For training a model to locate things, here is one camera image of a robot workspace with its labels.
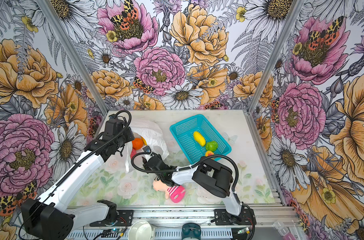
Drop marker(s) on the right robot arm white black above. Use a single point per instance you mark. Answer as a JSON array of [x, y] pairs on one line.
[[216, 178]]

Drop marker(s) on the green toy fruit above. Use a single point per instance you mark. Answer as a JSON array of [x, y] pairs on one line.
[[211, 146]]

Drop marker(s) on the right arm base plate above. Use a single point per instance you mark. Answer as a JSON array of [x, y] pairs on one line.
[[223, 218]]

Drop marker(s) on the white round bowl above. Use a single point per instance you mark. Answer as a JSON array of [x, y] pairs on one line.
[[142, 230]]

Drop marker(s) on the aluminium frame rail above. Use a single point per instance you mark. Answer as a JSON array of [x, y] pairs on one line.
[[168, 221]]

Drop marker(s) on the yellow toy fruit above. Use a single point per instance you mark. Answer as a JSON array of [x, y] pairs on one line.
[[198, 137]]

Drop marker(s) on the orange toy fruit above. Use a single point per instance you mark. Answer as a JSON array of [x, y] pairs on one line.
[[137, 143]]

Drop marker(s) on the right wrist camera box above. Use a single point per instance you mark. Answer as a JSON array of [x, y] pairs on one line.
[[147, 149]]

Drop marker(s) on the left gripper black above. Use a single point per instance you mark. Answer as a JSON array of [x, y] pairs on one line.
[[130, 136]]

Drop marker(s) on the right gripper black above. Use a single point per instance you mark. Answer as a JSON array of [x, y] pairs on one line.
[[145, 165]]

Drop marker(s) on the pink toy fruit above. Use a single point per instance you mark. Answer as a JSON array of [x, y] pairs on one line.
[[133, 152]]

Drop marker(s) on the teal plastic basket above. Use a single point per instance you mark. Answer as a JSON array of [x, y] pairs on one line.
[[183, 131]]

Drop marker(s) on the yellow banana toy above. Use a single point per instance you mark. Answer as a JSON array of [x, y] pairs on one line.
[[144, 141]]

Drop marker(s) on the dark green round object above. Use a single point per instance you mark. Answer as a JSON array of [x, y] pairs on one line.
[[191, 231]]

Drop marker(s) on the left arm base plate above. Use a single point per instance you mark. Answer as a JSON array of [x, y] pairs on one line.
[[121, 218]]

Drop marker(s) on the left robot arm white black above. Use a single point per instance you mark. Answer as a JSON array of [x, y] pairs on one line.
[[47, 217]]

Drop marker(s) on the pink plush doll toy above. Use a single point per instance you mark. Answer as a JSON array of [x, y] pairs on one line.
[[175, 193]]

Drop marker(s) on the yellow red peach toy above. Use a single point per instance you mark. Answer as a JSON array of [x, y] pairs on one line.
[[209, 153]]

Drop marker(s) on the white plastic bag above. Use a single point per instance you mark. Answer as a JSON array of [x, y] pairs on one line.
[[152, 134]]

